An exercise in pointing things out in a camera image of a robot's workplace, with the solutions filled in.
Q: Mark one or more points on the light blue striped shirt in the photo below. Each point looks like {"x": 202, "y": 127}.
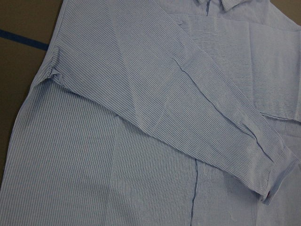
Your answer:
{"x": 160, "y": 113}

